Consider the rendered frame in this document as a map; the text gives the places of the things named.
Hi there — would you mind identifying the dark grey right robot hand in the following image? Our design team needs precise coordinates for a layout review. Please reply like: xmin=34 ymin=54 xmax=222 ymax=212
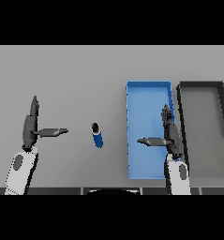
xmin=136 ymin=104 xmax=185 ymax=159

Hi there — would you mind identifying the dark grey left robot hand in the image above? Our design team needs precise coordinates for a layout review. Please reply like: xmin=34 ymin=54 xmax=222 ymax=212
xmin=21 ymin=95 xmax=69 ymax=154

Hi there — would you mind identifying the blue bin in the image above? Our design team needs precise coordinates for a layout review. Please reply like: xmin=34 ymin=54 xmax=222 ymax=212
xmin=126 ymin=81 xmax=181 ymax=181

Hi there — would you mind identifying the dark grey bin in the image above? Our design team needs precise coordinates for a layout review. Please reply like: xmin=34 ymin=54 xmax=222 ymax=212
xmin=176 ymin=81 xmax=224 ymax=180

